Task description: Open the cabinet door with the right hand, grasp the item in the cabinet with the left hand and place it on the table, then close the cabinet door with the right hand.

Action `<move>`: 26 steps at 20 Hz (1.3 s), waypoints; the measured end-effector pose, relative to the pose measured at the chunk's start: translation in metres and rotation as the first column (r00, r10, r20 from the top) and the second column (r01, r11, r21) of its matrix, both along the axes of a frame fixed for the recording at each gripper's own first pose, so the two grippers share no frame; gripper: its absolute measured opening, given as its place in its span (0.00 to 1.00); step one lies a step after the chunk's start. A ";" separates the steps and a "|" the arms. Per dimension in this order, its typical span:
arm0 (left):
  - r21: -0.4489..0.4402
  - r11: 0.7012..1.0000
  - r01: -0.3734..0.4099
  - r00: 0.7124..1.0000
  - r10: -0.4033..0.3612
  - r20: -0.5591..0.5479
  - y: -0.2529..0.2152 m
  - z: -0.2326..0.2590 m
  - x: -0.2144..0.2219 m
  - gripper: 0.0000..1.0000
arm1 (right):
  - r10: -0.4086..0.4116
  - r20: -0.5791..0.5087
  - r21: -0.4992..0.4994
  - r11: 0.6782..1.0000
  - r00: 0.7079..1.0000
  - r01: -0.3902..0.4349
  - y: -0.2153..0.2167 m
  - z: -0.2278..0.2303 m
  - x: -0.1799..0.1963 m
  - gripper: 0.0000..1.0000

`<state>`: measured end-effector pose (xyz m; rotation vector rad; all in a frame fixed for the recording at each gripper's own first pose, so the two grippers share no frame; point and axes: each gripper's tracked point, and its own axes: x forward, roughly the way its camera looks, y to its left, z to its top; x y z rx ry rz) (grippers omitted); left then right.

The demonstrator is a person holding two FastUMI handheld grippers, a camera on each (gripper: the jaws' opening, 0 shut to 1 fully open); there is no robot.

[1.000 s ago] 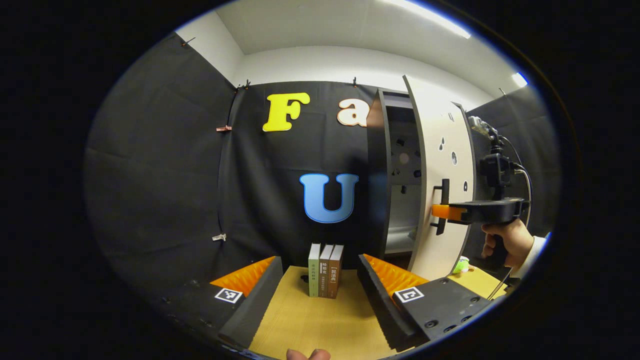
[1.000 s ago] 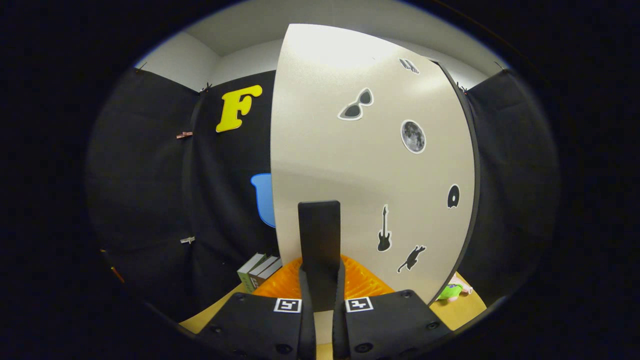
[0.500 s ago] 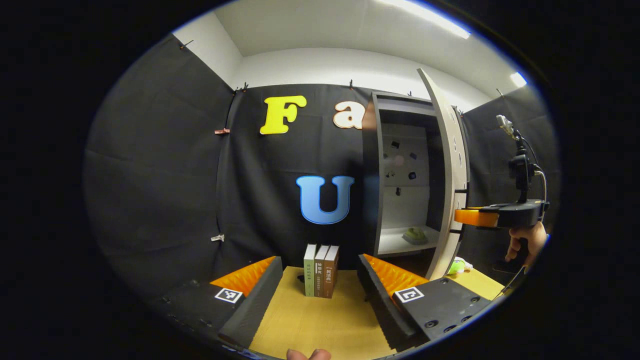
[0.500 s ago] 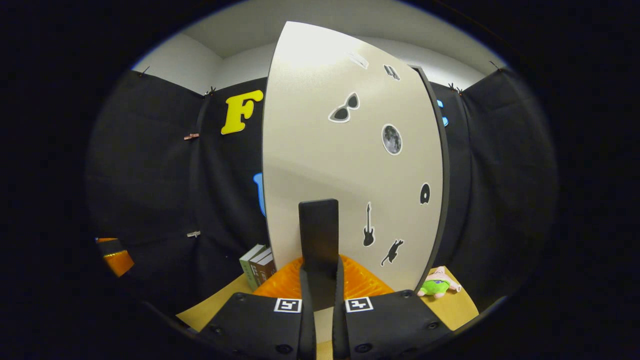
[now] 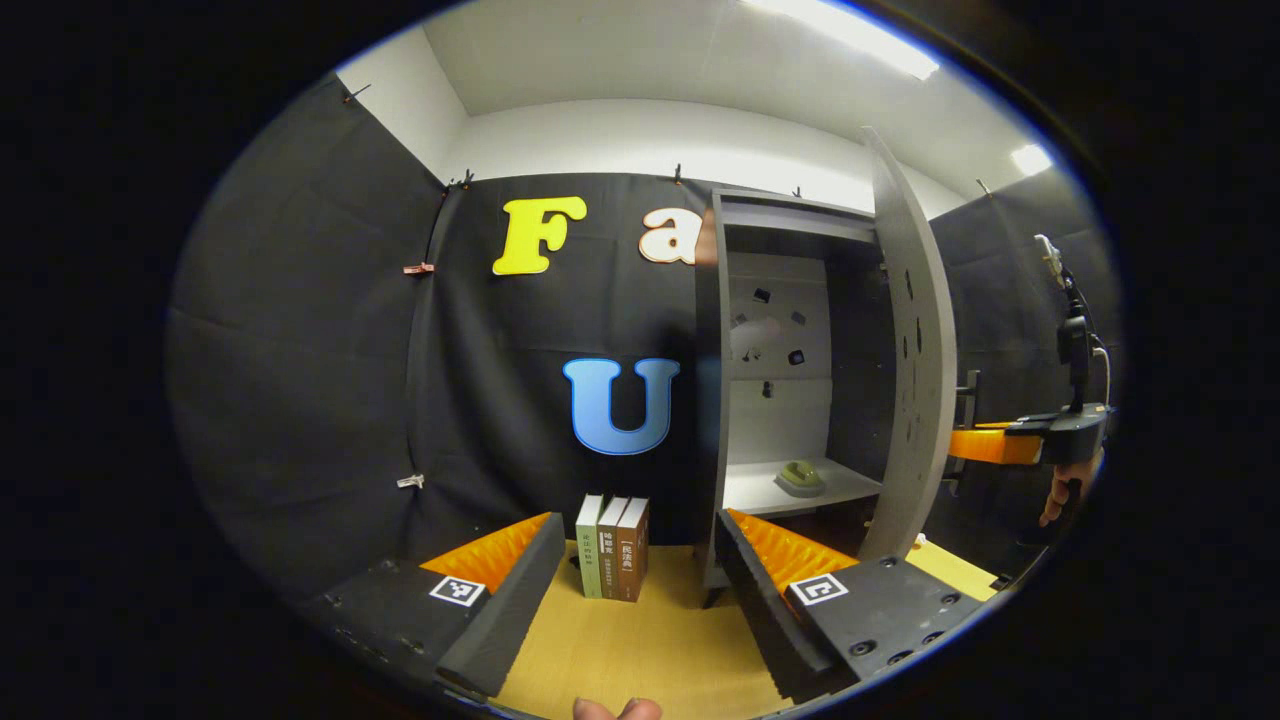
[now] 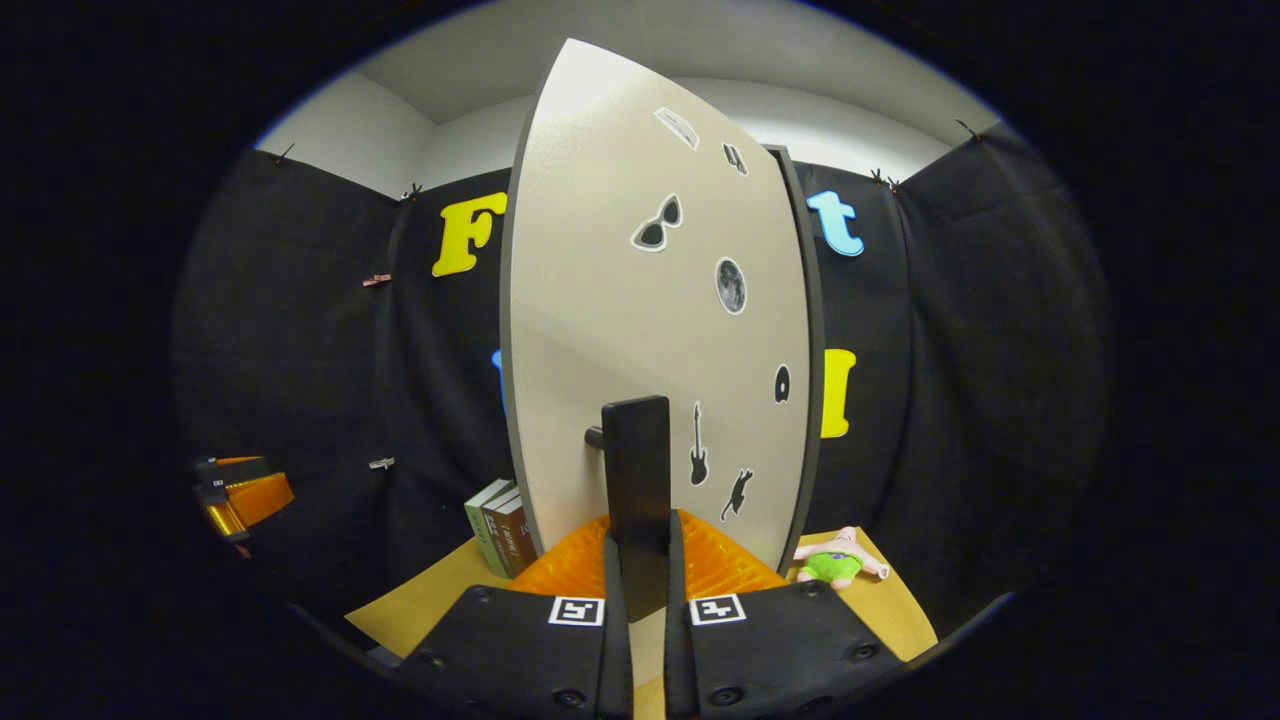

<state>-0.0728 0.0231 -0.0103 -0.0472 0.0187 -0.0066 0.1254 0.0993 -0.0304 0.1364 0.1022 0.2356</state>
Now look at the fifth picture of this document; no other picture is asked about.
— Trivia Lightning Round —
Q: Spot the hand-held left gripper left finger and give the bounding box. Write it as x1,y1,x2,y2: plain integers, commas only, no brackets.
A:
318,512,566,703

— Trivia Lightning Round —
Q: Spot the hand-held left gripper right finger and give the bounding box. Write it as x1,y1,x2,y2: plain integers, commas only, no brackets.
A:
714,508,991,706

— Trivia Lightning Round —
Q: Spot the black cabinet door handle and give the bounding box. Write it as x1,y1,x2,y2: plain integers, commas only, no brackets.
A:
945,370,982,493

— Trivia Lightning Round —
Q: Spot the grey cabinet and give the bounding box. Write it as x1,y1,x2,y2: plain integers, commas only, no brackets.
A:
695,185,896,607

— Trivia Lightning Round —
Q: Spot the light brown book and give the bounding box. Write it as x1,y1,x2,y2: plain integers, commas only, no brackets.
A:
597,496,630,601

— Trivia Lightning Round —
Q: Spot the dark brown book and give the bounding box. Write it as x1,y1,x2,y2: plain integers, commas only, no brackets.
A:
615,497,651,603

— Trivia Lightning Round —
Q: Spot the black backdrop cloth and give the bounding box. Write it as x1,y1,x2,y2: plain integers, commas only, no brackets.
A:
165,75,1126,611

